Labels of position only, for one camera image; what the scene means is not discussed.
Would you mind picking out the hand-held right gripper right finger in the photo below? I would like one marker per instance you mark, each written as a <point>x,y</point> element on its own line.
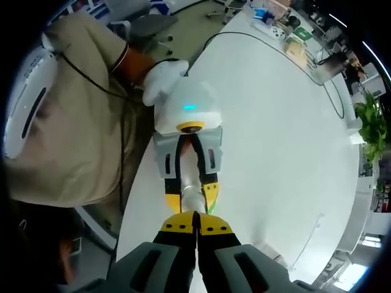
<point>244,268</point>

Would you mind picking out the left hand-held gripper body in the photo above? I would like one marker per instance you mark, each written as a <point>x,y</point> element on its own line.
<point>189,100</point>

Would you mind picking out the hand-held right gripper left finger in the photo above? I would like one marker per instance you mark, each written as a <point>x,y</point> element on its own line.
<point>146,268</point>

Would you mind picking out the clear pump bottle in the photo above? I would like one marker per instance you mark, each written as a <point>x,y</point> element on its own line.
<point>191,183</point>

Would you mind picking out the white table leg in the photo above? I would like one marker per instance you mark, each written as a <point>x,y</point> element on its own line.
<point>94,229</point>

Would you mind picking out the grey office chair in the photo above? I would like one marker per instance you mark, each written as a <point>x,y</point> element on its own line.
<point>149,27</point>

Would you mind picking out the person's beige shirt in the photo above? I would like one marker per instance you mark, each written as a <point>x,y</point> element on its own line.
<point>76,137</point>

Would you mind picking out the white dotted device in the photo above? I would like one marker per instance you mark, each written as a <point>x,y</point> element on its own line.
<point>278,33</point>

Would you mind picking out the blue box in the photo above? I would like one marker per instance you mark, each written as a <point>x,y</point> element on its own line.
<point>262,14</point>

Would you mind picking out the person's dark trousers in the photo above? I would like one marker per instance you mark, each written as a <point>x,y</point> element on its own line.
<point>36,232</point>

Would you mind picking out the kraft paper box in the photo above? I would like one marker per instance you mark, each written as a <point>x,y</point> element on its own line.
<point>295,50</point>

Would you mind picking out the green packet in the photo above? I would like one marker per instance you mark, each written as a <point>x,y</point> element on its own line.
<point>302,33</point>

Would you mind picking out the potted green plant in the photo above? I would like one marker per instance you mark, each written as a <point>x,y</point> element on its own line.
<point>371,122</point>

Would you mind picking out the blue white wall poster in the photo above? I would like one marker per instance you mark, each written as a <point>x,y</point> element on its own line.
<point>97,10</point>

